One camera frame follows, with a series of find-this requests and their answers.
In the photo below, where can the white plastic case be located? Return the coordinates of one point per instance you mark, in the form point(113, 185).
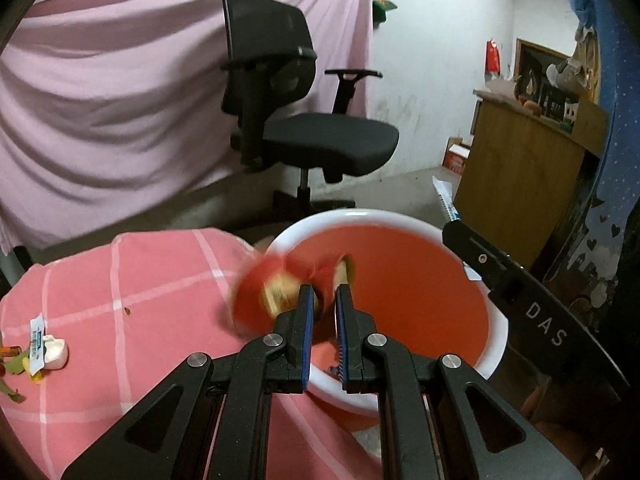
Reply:
point(55, 355)

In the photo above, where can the orange white-rimmed trash bin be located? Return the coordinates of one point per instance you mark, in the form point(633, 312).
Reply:
point(416, 289)

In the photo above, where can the red hanging decoration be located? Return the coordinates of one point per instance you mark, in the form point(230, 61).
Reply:
point(492, 58)

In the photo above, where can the green hanging cap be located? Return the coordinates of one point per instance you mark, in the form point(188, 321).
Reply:
point(380, 8)

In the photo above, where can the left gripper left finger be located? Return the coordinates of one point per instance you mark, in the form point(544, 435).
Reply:
point(208, 418)

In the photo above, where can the green leaf scrap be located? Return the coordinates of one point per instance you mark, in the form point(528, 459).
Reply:
point(11, 366)

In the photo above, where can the red cardboard box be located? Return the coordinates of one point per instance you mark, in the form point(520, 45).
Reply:
point(456, 155)

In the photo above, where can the red paper cup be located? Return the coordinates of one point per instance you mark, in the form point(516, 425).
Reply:
point(271, 285)

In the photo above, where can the black mesh office chair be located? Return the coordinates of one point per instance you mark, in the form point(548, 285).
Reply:
point(270, 70)

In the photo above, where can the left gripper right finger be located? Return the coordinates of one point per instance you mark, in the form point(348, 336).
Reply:
point(439, 418)

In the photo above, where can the pink checked tablecloth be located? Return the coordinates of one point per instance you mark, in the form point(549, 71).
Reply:
point(130, 312)

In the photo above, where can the blue white strip wrapper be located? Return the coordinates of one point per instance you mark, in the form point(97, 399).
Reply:
point(36, 345)

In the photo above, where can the wooden cabinet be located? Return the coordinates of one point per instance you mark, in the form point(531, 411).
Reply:
point(522, 172)

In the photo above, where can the framed dark picture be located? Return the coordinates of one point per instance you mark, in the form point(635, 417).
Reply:
point(531, 80)

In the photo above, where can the pink hanging sheet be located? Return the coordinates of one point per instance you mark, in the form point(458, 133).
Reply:
point(111, 107)

